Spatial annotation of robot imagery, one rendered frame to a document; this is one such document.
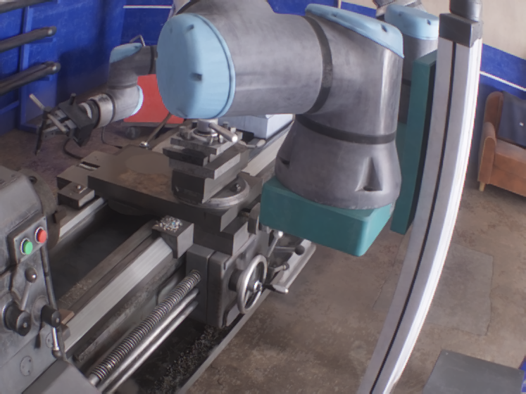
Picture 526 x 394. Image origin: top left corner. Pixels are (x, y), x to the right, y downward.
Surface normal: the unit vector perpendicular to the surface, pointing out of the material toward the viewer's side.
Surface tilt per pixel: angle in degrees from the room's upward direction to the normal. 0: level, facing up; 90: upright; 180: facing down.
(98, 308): 36
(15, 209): 45
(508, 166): 90
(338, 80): 92
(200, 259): 90
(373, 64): 87
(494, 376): 0
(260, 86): 103
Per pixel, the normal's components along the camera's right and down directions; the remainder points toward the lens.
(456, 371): 0.10, -0.88
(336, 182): -0.22, 0.10
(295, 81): 0.38, 0.54
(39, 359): 0.92, 0.26
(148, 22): -0.39, 0.39
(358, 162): 0.11, 0.14
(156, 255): 0.61, -0.57
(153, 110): -0.05, 0.45
